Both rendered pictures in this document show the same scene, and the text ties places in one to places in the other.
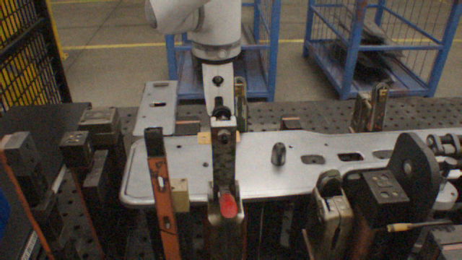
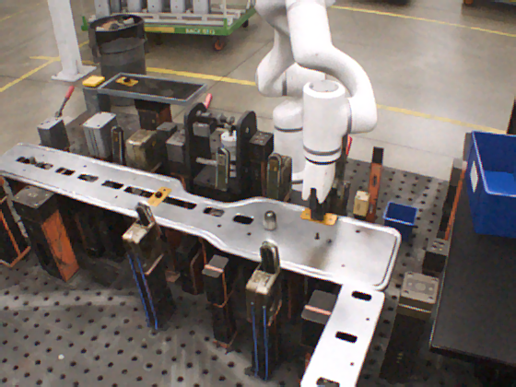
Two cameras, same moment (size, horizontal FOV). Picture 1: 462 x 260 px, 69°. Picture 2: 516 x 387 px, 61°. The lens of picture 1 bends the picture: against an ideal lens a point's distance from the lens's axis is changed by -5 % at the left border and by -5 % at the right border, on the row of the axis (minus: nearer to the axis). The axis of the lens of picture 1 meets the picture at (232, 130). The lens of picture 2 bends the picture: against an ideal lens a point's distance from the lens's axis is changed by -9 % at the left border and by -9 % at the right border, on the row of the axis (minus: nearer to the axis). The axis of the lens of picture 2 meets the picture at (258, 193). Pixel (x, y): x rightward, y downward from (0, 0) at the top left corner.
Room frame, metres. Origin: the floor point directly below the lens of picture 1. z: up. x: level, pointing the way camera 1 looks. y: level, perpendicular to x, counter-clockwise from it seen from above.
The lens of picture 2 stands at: (1.41, 0.35, 1.82)
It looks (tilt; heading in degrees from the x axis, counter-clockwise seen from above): 37 degrees down; 210
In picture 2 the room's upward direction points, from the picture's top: 3 degrees counter-clockwise
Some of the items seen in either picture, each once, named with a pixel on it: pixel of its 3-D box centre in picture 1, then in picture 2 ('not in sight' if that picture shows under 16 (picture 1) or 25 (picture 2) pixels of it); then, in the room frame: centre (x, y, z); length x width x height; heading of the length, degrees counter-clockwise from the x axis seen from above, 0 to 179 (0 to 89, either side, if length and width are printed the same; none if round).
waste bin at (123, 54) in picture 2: not in sight; (122, 60); (-1.39, -2.60, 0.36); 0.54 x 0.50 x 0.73; 4
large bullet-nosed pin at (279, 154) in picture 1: (279, 154); (270, 220); (0.59, -0.10, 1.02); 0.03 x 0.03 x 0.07
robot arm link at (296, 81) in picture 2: not in sight; (299, 93); (0.04, -0.27, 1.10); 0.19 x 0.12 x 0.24; 123
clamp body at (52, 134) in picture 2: not in sight; (62, 162); (0.51, -1.04, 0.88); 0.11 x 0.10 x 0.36; 5
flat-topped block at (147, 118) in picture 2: not in sight; (159, 146); (0.31, -0.70, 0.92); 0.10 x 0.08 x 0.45; 95
